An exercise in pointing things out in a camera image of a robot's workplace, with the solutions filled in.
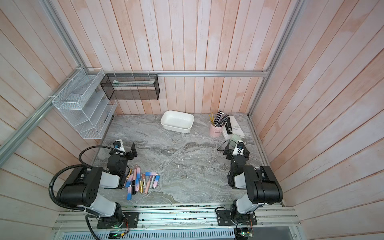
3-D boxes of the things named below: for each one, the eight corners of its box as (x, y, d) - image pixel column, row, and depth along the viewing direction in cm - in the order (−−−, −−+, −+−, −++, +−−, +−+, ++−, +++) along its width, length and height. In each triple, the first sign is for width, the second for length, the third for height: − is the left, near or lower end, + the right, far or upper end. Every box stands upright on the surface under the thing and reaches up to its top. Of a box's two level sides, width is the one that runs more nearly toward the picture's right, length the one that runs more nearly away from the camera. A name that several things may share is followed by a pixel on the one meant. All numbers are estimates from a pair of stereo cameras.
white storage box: (159, 131, 113) (157, 126, 108) (165, 114, 124) (164, 109, 119) (191, 135, 110) (191, 130, 105) (194, 118, 121) (194, 112, 117)
